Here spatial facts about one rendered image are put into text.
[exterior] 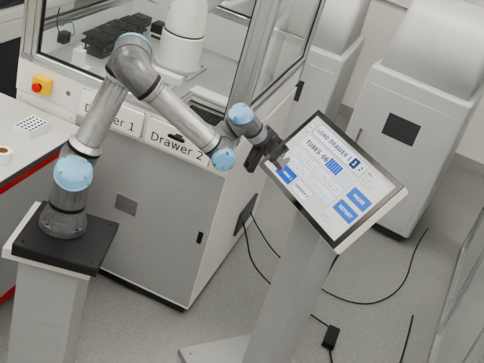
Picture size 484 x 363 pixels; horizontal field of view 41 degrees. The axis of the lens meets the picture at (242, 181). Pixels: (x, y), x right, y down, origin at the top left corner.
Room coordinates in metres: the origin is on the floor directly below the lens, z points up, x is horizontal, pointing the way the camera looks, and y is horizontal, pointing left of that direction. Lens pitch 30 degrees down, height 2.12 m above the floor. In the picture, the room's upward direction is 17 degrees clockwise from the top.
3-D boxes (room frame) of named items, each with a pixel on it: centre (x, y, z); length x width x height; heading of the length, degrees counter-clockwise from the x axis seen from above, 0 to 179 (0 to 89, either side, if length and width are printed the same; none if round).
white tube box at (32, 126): (2.26, 0.88, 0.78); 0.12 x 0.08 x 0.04; 167
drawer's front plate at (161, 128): (2.34, 0.29, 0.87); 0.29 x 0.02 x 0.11; 78
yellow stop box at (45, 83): (2.46, 0.93, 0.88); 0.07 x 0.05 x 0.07; 78
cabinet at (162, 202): (2.87, 0.46, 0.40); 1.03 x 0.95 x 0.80; 78
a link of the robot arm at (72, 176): (1.71, 0.51, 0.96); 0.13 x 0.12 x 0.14; 14
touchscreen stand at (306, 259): (2.06, -0.29, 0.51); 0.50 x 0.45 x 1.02; 127
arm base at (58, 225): (1.69, 0.52, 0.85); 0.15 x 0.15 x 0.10
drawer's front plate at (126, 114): (2.41, 0.60, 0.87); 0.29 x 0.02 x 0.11; 78
